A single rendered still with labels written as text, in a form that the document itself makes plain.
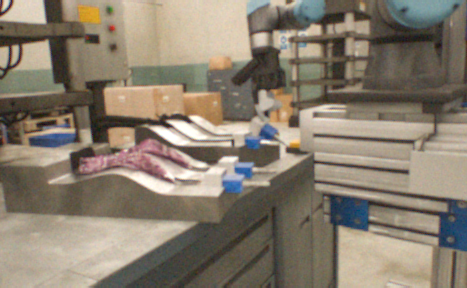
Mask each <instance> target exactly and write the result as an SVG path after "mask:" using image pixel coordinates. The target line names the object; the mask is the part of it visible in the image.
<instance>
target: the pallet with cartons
mask: <svg viewBox="0 0 467 288"><path fill-rule="evenodd" d="M183 96H184V107H185V116H199V117H201V118H203V119H204V120H206V121H208V122H209V123H211V124H212V125H215V126H216V127H217V126H220V125H223V112H222V108H221V93H220V92H218V93H183Z"/></svg>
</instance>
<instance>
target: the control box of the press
mask: <svg viewBox="0 0 467 288"><path fill-rule="evenodd" d="M43 4H44V10H45V22H46V23H59V22H60V11H59V4H58V0H43ZM76 5H77V6H76V12H77V18H78V21H79V22H82V23H83V24H84V26H85V34H86V36H85V37H84V38H82V39H80V45H81V51H82V58H83V71H84V78H85V84H86V89H88V90H90V92H92V95H93V101H94V102H93V103H92V104H90V105H89V106H88V111H89V118H92V117H96V116H99V115H106V102H105V95H104V90H105V88H106V86H107V83H111V84H114V83H117V82H116V81H117V80H128V79H130V78H129V70H128V62H127V58H128V54H127V46H126V37H125V29H124V13H123V5H122V0H76ZM48 45H49V51H50V57H51V68H52V75H53V80H54V84H63V88H65V92H67V90H69V84H68V79H67V66H66V60H65V54H64V47H63V46H64V41H63V40H62V39H48ZM105 123H107V122H100V123H98V124H96V125H93V126H92V127H91V128H90V133H92V132H93V131H94V129H97V128H98V126H100V125H103V124H105ZM93 143H108V144H109V146H110V138H109V131H108V130H106V131H105V132H103V133H101V134H100V135H99V136H98V138H96V139H95V140H94V142H93Z"/></svg>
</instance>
